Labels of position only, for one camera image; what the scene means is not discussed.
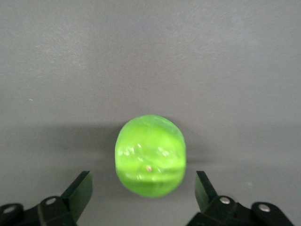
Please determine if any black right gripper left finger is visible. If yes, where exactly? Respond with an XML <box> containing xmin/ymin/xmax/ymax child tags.
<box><xmin>0</xmin><ymin>170</ymin><xmax>93</xmax><ymax>226</ymax></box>

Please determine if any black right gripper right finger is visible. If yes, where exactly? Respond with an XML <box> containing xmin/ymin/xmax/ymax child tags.
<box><xmin>185</xmin><ymin>170</ymin><xmax>296</xmax><ymax>226</ymax></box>

